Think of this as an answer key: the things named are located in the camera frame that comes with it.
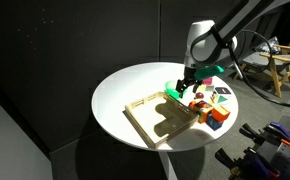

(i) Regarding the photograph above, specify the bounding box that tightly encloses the magenta rubber block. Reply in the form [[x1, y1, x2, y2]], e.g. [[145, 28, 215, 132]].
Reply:
[[203, 77, 213, 85]]

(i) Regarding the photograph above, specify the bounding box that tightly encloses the orange and blue block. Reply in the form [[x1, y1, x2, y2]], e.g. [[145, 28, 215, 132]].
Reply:
[[206, 106, 230, 131]]

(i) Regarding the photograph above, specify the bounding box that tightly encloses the wooden tray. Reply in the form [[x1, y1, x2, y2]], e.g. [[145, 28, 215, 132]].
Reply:
[[125, 92, 199, 149]]

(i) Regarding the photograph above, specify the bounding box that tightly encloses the round white table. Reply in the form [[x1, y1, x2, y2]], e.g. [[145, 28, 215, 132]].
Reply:
[[91, 62, 238, 152]]

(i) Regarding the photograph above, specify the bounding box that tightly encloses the black clamp lower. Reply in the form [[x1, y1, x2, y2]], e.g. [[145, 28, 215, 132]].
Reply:
[[215, 148, 281, 180]]

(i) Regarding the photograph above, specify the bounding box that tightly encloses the dark fabric number cube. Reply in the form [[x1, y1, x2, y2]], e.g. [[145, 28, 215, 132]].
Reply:
[[212, 87, 232, 104]]

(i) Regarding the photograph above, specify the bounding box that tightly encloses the black perforated board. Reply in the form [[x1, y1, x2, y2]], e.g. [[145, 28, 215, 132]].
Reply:
[[257, 116, 290, 180]]

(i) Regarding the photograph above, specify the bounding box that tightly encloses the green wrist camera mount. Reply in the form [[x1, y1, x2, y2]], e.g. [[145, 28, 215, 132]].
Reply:
[[194, 65, 224, 80]]

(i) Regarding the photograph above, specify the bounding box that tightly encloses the colourful bear fabric cube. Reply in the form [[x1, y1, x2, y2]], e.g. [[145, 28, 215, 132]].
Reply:
[[194, 101, 213, 123]]

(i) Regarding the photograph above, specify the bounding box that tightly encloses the grey rubber block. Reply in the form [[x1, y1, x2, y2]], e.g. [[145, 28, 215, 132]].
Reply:
[[205, 86, 214, 92]]

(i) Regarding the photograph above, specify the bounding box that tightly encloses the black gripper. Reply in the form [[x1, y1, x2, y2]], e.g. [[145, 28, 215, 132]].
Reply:
[[176, 67, 202, 98]]

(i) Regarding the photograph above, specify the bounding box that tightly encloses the green plastic bowl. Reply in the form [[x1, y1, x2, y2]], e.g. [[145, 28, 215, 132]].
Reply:
[[165, 80, 180, 99]]

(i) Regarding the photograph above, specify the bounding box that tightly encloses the orange handled clamp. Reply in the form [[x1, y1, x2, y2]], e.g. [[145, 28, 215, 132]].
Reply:
[[239, 122, 290, 146]]

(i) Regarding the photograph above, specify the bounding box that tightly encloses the wooden chair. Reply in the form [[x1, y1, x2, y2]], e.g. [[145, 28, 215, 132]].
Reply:
[[240, 42, 290, 98]]

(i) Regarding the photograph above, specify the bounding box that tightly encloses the orange-red toy strawberry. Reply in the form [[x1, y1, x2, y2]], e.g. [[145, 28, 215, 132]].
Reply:
[[188, 101, 196, 109]]

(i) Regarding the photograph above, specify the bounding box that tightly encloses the lime green rubber block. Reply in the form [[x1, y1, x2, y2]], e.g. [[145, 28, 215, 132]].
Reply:
[[196, 85, 206, 92]]

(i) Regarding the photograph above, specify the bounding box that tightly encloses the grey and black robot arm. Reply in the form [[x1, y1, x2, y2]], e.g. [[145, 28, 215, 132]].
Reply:
[[176, 0, 290, 98]]

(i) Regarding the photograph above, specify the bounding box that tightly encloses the dark red toy plum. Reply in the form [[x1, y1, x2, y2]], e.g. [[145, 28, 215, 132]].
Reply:
[[195, 92, 204, 99]]

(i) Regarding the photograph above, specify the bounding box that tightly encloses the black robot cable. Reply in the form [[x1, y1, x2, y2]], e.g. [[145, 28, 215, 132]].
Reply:
[[228, 29, 290, 110]]

